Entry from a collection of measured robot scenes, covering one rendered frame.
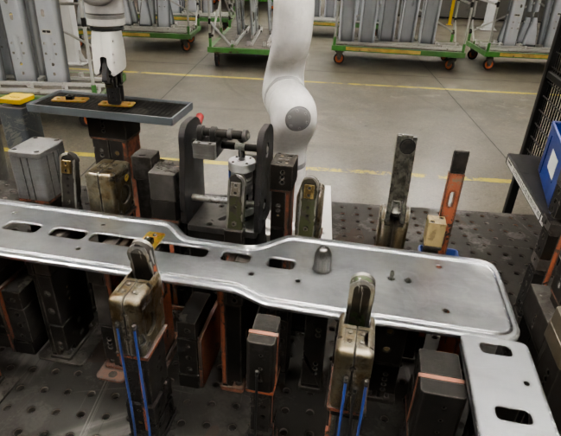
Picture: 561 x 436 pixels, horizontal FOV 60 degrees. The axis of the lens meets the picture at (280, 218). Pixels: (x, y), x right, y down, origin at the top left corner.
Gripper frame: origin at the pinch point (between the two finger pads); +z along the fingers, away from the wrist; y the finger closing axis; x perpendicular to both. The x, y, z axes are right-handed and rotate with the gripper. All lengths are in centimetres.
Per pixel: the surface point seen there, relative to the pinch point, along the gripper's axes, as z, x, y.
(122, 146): 11.6, 1.7, 4.9
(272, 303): 19, 41, 53
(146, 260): 11, 21, 54
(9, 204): 18.5, -17.7, 24.4
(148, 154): 8.7, 11.4, 16.0
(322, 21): 90, 99, -877
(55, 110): 2.8, -12.6, 6.0
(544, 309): 19, 87, 52
